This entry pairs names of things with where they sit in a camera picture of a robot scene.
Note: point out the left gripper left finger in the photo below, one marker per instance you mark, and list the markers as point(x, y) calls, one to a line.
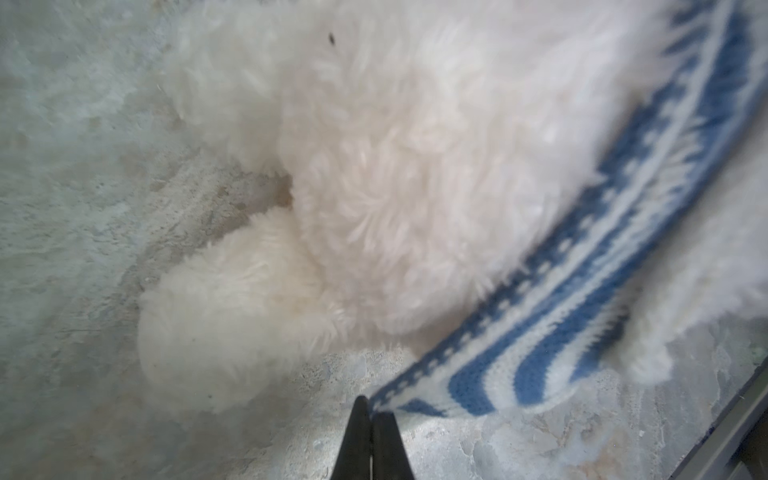
point(354, 458)

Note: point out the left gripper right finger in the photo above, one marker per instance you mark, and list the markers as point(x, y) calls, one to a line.
point(389, 458)

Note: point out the blue white striped sweater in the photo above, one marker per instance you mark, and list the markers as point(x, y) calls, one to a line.
point(674, 234)

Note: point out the white teddy bear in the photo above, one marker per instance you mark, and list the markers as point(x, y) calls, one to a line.
point(431, 147)

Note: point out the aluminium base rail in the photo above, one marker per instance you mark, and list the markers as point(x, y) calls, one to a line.
point(735, 447)

